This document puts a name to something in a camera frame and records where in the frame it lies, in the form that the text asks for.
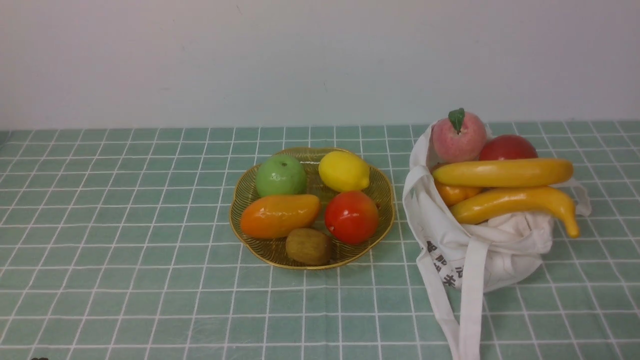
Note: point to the orange tangerine in bag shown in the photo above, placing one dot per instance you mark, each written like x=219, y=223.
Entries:
x=452, y=195

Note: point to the white cloth bag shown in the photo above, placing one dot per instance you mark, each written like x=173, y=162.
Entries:
x=459, y=263

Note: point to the red apple in bag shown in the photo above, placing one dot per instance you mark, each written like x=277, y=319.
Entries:
x=507, y=147

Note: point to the yellow lemon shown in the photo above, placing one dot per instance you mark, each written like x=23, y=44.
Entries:
x=344, y=171

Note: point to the green apple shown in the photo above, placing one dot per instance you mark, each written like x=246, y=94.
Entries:
x=281, y=174

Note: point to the red tomato in basket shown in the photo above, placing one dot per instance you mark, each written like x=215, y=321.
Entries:
x=352, y=217

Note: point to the orange mango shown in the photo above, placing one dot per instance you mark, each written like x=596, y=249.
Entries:
x=275, y=216

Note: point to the brown kiwi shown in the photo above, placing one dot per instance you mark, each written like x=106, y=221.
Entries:
x=308, y=246

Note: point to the pink peach with leaf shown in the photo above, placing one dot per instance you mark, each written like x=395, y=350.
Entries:
x=459, y=137

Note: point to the lower yellow banana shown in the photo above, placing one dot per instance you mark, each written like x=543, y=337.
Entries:
x=503, y=201

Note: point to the yellow banana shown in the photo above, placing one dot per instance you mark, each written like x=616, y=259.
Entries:
x=514, y=173
x=503, y=201

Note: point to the upper yellow banana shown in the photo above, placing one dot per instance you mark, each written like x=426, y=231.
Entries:
x=514, y=173

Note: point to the green checkered tablecloth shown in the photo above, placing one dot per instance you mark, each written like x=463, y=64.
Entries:
x=116, y=245

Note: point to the gold wire fruit basket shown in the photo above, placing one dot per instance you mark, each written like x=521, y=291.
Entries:
x=273, y=251

